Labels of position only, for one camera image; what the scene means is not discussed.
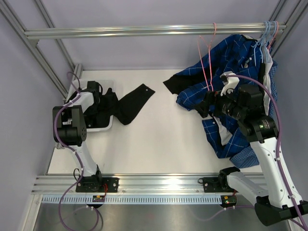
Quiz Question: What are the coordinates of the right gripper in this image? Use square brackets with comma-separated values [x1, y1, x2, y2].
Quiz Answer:
[194, 86, 246, 121]

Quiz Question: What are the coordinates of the black shirt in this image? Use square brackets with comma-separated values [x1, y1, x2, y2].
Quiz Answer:
[84, 84, 155, 128]
[163, 75, 193, 95]

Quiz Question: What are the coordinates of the blue plaid shirt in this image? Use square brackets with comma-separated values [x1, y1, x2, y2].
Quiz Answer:
[164, 34, 277, 167]

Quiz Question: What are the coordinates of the pink wire hanger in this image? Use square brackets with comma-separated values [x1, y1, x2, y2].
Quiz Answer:
[197, 22, 217, 92]

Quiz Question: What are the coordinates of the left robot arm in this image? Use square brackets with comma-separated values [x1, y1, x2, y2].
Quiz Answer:
[52, 81, 103, 192]

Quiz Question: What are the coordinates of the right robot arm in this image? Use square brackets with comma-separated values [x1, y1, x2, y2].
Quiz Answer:
[194, 84, 308, 226]

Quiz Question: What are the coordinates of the light blue checked shirt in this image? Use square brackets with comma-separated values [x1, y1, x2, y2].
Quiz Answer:
[230, 60, 278, 168]

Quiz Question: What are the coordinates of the pink hanger at right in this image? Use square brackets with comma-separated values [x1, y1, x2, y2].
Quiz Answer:
[267, 21, 279, 51]

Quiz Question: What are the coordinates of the white plastic basket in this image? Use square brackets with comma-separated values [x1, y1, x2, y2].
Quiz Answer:
[80, 79, 116, 132]

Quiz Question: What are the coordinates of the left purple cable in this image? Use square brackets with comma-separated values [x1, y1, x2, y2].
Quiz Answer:
[54, 71, 104, 231]

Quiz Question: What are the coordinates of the aluminium hanging rail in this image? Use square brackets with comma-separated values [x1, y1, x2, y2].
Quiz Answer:
[24, 21, 286, 40]

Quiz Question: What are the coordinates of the aluminium front rail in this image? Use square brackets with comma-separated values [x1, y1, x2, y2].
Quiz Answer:
[31, 174, 275, 195]

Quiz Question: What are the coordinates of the grey slotted cable duct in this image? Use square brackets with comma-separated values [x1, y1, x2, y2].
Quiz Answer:
[42, 194, 222, 205]

